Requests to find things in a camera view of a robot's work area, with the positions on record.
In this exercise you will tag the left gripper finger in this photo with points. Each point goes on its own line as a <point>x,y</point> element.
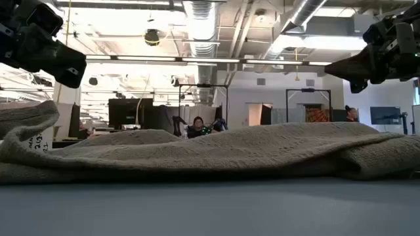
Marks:
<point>55,60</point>

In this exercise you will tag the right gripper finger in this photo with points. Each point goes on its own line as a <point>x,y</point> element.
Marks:
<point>358,86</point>
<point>356,67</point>

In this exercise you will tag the grey-beige terry towel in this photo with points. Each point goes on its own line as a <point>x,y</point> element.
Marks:
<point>210,154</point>

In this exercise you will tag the person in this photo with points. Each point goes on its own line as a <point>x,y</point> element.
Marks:
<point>198,127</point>
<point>351,114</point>

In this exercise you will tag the orange patterned panel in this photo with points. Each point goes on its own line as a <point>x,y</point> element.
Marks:
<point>317,115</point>

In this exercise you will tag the white box with writing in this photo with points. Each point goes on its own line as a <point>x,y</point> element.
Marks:
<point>42,141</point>

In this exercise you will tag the black monitor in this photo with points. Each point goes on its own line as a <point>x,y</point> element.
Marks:
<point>128,113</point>

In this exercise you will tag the black ceiling dome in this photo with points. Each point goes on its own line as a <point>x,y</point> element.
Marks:
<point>152,37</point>

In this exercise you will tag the long ceiling light fixture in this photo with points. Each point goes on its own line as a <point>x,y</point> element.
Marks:
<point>210,60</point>

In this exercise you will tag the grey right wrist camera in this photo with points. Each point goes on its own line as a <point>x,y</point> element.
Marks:
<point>405,37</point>

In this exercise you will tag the dark wall monitor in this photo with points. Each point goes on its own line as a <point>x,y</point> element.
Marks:
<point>385,115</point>

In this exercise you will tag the black metal frame stand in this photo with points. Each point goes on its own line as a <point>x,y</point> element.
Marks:
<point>203,85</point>
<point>308,90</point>

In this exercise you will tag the silver ventilation duct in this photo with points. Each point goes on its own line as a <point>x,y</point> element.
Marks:
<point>302,13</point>
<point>200,32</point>

